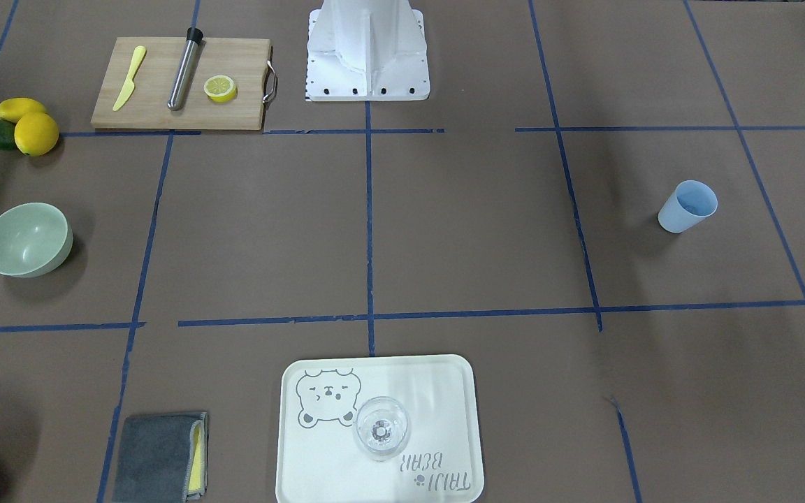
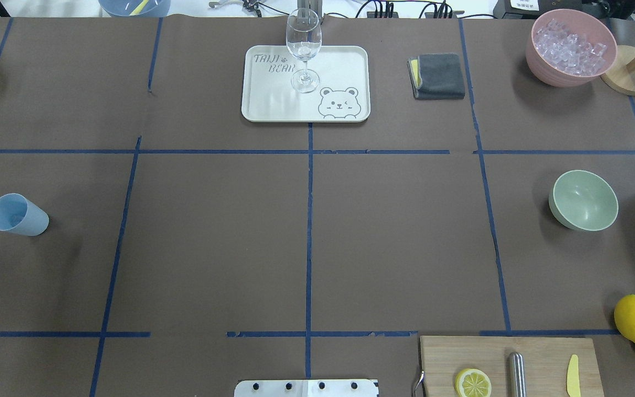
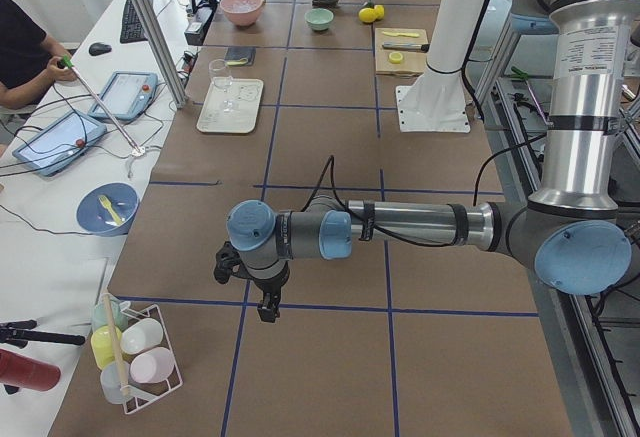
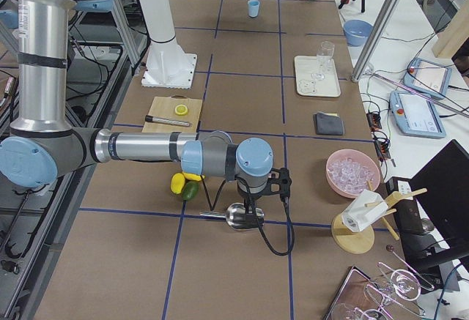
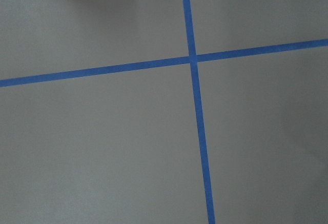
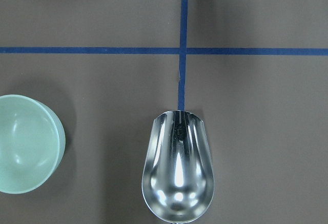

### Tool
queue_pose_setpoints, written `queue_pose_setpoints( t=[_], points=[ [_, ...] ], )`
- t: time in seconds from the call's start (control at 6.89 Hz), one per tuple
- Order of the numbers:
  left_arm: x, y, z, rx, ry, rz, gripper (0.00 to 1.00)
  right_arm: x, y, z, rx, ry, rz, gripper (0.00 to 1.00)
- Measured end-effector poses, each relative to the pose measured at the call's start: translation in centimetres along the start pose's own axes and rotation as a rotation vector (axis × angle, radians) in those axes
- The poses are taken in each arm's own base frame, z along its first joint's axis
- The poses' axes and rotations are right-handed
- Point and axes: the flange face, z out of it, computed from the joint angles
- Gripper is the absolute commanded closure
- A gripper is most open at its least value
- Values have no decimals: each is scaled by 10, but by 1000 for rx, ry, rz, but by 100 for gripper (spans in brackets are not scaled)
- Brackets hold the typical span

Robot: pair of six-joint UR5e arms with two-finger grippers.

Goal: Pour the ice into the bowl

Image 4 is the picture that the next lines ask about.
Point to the teach pendant tablet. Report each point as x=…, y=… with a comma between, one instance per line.
x=415, y=116
x=428, y=77

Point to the near teach pendant tablet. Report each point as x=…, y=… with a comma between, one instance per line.
x=415, y=116

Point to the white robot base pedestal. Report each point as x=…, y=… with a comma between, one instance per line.
x=167, y=64

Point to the lemon half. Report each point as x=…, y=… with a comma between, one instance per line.
x=181, y=110

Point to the light blue plastic cup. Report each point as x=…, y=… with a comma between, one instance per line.
x=253, y=8

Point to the yellow lemon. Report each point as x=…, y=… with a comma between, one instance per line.
x=193, y=177
x=177, y=183

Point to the wooden cutting board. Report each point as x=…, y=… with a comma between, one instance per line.
x=165, y=107

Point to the white cup on stand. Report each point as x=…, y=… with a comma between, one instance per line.
x=364, y=210

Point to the wooden mug tree stand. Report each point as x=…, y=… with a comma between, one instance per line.
x=362, y=242

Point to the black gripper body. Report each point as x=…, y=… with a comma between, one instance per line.
x=249, y=201

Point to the blue bowl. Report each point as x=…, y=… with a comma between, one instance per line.
x=357, y=32

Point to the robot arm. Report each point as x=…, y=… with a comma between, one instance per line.
x=43, y=146

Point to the black monitor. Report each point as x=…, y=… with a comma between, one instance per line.
x=446, y=177

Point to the far teach pendant tablet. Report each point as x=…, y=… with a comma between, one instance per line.
x=428, y=77

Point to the dark tray with glasses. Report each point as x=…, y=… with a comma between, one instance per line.
x=393, y=292

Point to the green avocado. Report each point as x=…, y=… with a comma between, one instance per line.
x=190, y=190

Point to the steel muddler black tip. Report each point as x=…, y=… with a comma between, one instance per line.
x=166, y=121

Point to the metal ice scoop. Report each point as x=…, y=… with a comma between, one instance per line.
x=238, y=218

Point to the aluminium frame post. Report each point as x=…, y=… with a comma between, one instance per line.
x=371, y=44

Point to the cream bear tray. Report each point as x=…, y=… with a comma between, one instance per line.
x=311, y=82

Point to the pink bowl with ice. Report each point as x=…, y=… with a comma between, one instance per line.
x=349, y=172

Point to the clear wine glass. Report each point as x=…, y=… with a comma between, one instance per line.
x=324, y=56

